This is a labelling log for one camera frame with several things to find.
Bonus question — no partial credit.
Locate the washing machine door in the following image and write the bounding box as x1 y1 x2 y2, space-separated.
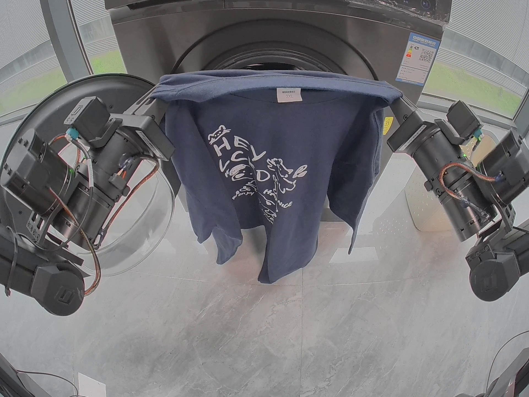
0 73 177 278

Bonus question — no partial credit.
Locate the grey washing machine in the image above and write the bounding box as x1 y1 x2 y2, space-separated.
103 0 454 223

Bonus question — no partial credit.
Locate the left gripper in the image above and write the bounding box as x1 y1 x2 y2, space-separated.
62 93 175 246

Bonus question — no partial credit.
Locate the dark blue T-shirt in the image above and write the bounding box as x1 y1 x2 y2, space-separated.
149 69 404 285

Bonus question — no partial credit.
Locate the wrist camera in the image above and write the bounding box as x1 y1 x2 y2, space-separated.
446 100 485 144
64 96 125 149

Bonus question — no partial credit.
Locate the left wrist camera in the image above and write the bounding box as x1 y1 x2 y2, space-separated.
64 96 125 149

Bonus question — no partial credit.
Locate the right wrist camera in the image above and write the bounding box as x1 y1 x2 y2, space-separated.
446 100 485 144

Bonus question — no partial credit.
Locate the cream laundry basket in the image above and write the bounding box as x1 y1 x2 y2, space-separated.
404 132 501 233

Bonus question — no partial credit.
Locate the black cable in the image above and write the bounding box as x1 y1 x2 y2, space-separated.
474 329 529 397
16 370 80 397

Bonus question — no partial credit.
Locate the white paper sheet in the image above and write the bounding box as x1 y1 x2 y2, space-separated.
76 372 109 397

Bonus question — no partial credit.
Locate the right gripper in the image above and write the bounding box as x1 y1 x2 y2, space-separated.
386 96 498 244

